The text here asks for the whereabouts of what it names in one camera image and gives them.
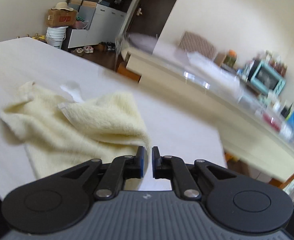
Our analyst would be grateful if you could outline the straw hat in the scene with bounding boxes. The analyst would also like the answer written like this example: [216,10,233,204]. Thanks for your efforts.
[52,2,74,11]

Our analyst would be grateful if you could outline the cream yellow towel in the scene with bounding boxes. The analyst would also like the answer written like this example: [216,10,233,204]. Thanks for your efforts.
[0,82,151,179]

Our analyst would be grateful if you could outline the quilted brown chair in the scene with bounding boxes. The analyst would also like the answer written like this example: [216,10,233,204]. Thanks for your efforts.
[178,31,218,60]

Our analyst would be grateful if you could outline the cardboard box with hat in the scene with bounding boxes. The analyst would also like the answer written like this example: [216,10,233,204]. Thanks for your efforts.
[46,9,78,28]

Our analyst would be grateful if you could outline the cooking oil bottles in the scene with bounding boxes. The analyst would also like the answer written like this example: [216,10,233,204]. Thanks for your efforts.
[16,33,47,43]

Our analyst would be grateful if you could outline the orange lid jar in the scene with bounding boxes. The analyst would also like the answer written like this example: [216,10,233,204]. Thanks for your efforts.
[223,50,237,68]

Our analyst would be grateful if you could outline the shoes on floor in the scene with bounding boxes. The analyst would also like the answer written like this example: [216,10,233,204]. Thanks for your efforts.
[71,42,116,57]

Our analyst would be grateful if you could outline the cream dining table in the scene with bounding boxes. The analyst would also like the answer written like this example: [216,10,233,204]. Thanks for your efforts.
[116,34,294,181]

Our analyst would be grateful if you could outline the white plastic buckets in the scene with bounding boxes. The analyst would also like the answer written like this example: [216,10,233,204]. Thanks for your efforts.
[46,27,68,49]

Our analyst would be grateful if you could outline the dark brown door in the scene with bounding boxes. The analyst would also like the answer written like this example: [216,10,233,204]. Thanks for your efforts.
[127,0,176,38]

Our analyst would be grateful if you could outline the grey white cabinet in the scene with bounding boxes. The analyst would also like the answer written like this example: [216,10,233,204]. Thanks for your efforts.
[62,0,136,50]

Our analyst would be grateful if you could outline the teal toaster oven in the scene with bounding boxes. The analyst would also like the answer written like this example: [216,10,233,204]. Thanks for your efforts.
[248,60,286,96]

